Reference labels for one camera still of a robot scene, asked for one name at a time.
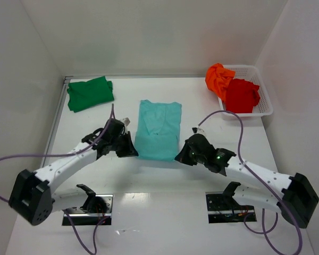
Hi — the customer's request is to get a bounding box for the teal t shirt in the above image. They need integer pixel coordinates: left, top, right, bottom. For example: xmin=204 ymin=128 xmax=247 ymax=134
xmin=135 ymin=100 xmax=182 ymax=162

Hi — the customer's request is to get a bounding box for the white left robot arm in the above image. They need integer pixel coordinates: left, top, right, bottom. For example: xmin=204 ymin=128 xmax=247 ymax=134
xmin=9 ymin=118 xmax=138 ymax=226

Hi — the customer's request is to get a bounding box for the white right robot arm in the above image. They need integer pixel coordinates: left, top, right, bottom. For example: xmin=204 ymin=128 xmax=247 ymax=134
xmin=175 ymin=127 xmax=319 ymax=228

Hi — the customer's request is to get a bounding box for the green folded t shirt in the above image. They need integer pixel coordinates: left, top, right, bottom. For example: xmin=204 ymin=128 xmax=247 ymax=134
xmin=67 ymin=76 xmax=114 ymax=113

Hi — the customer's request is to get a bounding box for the red t shirt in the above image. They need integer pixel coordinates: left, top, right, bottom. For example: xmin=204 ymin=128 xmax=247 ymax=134
xmin=225 ymin=79 xmax=261 ymax=114

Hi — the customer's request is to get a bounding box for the orange t shirt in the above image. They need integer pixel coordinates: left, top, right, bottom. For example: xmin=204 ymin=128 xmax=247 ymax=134
xmin=205 ymin=63 xmax=236 ymax=101

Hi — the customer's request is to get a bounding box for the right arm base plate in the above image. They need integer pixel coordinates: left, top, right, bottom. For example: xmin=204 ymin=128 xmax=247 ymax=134
xmin=206 ymin=192 xmax=257 ymax=224

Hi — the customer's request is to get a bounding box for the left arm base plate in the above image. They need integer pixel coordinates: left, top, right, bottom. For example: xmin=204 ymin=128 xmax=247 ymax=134
xmin=68 ymin=194 xmax=114 ymax=226

